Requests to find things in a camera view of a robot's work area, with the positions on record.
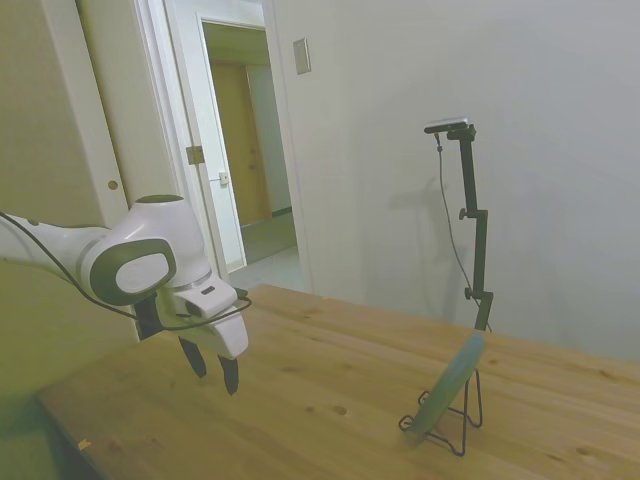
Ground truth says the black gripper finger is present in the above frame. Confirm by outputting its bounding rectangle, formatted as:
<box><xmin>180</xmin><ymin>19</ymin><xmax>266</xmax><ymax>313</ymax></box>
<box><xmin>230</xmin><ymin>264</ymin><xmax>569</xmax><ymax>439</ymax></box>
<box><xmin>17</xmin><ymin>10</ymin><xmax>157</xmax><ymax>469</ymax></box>
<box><xmin>217</xmin><ymin>354</ymin><xmax>242</xmax><ymax>397</ymax></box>
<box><xmin>178</xmin><ymin>336</ymin><xmax>208</xmax><ymax>379</ymax></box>

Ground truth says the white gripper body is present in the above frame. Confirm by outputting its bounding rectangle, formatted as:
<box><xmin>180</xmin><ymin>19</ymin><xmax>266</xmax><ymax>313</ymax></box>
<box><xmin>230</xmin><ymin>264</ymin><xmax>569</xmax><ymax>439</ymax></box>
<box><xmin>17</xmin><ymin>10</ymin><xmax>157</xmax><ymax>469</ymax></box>
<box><xmin>158</xmin><ymin>277</ymin><xmax>251</xmax><ymax>361</ymax></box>

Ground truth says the teal round plate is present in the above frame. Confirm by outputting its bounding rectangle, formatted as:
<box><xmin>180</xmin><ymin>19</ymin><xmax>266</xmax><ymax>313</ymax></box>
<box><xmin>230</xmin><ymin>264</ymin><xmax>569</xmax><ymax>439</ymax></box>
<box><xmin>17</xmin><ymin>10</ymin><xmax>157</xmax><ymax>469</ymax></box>
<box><xmin>406</xmin><ymin>331</ymin><xmax>488</xmax><ymax>437</ymax></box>

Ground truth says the brown wooden hallway door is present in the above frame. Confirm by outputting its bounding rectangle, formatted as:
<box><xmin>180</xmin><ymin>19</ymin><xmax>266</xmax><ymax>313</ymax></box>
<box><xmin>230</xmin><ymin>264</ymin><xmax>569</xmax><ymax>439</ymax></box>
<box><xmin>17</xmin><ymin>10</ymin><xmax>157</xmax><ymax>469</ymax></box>
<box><xmin>209</xmin><ymin>59</ymin><xmax>275</xmax><ymax>225</ymax></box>

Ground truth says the cream open door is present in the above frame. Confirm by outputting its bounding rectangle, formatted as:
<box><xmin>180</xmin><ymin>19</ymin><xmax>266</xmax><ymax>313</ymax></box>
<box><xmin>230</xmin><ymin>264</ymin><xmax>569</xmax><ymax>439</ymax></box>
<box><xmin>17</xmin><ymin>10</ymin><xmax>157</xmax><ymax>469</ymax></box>
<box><xmin>41</xmin><ymin>0</ymin><xmax>232</xmax><ymax>281</ymax></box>

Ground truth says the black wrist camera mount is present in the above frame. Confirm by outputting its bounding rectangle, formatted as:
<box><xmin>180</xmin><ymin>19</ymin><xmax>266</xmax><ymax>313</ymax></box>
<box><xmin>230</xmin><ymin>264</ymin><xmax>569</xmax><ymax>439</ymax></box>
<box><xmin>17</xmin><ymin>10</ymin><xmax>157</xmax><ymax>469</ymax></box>
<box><xmin>134</xmin><ymin>295</ymin><xmax>164</xmax><ymax>344</ymax></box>

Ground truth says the white door frame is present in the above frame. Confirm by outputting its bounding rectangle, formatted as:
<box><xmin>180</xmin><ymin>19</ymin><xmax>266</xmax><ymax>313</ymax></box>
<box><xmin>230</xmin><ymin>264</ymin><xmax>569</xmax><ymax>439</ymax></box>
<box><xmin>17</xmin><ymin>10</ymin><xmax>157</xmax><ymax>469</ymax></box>
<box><xmin>164</xmin><ymin>0</ymin><xmax>315</xmax><ymax>294</ymax></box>

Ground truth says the black wire plate rack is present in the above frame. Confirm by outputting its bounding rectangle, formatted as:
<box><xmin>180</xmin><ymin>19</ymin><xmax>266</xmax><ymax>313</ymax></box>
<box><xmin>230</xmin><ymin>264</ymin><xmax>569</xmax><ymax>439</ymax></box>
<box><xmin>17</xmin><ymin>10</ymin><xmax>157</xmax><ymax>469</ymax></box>
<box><xmin>397</xmin><ymin>367</ymin><xmax>484</xmax><ymax>458</ymax></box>

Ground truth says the black camera stand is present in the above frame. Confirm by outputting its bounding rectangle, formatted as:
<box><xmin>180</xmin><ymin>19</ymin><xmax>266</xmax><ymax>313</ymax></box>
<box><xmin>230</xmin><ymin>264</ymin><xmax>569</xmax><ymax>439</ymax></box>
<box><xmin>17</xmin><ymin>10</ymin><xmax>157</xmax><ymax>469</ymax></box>
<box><xmin>445</xmin><ymin>125</ymin><xmax>496</xmax><ymax>333</ymax></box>

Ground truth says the beige wall switch plate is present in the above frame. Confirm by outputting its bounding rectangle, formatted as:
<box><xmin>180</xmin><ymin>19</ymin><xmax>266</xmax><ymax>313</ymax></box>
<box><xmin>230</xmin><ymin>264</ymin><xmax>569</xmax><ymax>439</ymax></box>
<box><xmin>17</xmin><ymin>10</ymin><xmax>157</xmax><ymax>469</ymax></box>
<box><xmin>291</xmin><ymin>36</ymin><xmax>313</xmax><ymax>77</ymax></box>

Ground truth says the grey exterior camera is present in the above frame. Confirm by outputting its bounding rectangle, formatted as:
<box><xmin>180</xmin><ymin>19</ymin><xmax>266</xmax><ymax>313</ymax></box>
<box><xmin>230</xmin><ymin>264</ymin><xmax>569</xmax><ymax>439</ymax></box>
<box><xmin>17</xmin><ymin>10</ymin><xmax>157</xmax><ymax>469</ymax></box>
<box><xmin>423</xmin><ymin>115</ymin><xmax>474</xmax><ymax>136</ymax></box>

